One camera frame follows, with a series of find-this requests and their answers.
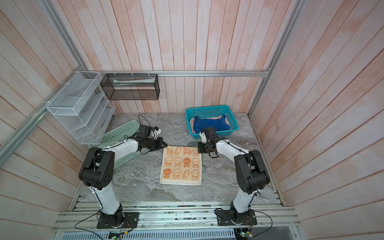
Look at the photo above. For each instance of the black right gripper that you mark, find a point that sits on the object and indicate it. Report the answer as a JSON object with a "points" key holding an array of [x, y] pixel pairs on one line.
{"points": [[201, 149]]}

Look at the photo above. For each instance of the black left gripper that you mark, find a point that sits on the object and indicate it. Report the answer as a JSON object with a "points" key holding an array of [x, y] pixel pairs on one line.
{"points": [[160, 141]]}

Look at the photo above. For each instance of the blue towel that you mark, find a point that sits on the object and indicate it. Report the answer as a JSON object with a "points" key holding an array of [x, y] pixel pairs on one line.
{"points": [[210, 124]]}

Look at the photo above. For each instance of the orange patterned towel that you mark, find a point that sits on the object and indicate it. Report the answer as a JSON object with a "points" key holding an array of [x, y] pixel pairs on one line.
{"points": [[181, 166]]}

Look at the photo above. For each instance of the pink towel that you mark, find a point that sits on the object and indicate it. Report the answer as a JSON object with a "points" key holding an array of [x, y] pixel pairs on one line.
{"points": [[192, 123]]}

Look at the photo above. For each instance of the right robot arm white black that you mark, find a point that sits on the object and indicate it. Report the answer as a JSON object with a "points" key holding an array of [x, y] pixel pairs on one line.
{"points": [[251, 172]]}

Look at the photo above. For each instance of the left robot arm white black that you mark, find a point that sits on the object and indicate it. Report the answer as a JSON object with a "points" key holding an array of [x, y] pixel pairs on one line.
{"points": [[98, 169]]}

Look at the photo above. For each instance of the mint green perforated basket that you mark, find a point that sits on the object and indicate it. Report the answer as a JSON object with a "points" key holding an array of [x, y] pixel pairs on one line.
{"points": [[116, 136]]}

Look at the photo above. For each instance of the teal plastic basket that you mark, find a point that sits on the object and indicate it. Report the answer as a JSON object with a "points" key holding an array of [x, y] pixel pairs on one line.
{"points": [[221, 117]]}

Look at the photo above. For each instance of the green circuit board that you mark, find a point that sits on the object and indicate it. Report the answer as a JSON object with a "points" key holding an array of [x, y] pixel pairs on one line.
{"points": [[242, 234]]}

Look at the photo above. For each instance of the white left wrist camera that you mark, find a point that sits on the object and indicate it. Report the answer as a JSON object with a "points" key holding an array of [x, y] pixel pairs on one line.
{"points": [[155, 131]]}

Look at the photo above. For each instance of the black wire mesh basket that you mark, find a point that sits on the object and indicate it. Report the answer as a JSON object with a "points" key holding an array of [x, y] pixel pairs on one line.
{"points": [[131, 86]]}

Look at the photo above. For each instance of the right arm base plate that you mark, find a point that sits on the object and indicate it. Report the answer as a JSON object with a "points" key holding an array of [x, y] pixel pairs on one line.
{"points": [[231, 217]]}

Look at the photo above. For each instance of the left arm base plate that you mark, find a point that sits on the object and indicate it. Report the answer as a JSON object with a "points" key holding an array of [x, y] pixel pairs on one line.
{"points": [[118, 220]]}

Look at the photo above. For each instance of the white wire mesh shelf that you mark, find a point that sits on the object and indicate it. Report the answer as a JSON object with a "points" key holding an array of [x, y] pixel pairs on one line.
{"points": [[84, 113]]}

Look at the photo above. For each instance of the aluminium frame rail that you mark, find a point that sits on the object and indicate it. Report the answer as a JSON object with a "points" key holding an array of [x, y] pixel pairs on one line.
{"points": [[28, 126]]}

